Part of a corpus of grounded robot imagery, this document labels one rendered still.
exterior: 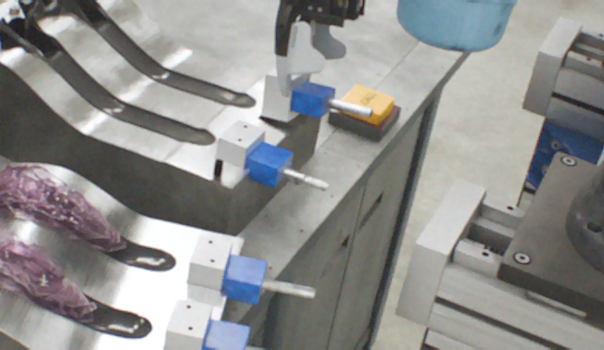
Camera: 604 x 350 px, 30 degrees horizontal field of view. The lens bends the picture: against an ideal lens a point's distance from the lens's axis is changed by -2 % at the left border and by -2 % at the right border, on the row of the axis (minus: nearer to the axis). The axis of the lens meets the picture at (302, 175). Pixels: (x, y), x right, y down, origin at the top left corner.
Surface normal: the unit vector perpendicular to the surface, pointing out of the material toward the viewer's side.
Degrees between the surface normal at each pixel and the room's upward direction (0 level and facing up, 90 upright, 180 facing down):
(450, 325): 90
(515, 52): 0
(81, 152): 90
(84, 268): 28
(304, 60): 72
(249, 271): 0
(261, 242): 0
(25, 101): 90
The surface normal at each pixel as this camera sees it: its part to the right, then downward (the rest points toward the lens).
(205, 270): -0.13, 0.53
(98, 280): 0.51, -0.69
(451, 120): 0.16, -0.82
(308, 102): -0.40, 0.33
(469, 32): 0.13, 0.60
